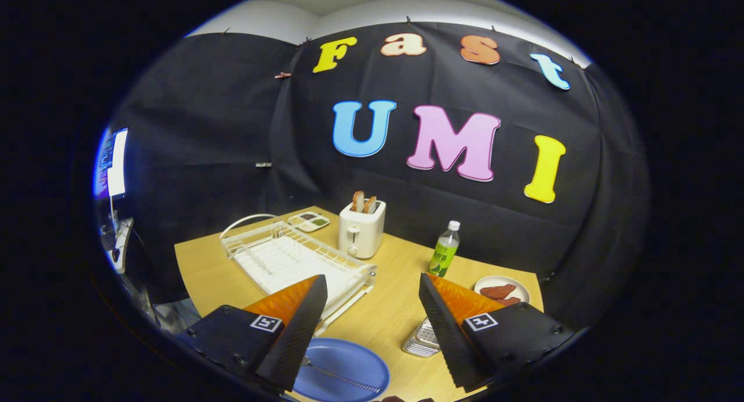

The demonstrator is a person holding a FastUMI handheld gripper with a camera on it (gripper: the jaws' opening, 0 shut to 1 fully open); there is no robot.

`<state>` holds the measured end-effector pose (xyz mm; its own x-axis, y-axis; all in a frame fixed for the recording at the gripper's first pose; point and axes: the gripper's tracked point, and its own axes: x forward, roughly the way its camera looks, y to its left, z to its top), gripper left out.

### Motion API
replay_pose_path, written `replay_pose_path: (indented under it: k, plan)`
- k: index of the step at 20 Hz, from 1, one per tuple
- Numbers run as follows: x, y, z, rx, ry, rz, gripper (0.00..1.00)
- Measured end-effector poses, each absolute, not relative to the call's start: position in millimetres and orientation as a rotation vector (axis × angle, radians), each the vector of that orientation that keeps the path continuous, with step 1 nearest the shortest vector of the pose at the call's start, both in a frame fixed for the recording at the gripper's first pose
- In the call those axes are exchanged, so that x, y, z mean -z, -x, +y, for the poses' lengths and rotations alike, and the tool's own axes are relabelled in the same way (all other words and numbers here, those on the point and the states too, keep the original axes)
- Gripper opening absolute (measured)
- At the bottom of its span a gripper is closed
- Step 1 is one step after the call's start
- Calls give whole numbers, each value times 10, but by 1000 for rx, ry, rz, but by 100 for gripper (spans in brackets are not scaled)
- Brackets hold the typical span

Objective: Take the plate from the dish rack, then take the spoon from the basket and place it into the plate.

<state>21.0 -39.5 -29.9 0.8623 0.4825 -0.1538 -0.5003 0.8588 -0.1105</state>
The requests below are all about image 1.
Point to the black backdrop cloth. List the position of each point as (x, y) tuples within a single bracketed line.
[(203, 129)]

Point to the brown meat piece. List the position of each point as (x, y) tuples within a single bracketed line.
[(510, 301), (497, 291)]

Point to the blue plate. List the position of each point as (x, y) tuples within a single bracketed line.
[(354, 358)]

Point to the green label drink bottle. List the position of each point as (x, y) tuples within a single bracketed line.
[(444, 255)]

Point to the divided condiment dish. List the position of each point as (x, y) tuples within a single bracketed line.
[(308, 222)]

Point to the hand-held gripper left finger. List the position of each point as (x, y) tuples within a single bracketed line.
[(290, 344)]

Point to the computer monitor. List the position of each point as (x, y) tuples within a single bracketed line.
[(113, 161)]

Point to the toasted bread slice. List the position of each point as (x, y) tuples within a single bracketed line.
[(370, 205), (358, 202)]

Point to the white plate with meat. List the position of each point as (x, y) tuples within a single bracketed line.
[(520, 289)]

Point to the white toaster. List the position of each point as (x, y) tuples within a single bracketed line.
[(361, 233)]

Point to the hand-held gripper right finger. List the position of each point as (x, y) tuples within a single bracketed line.
[(450, 344)]

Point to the white monitor stand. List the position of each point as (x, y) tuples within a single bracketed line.
[(121, 245)]

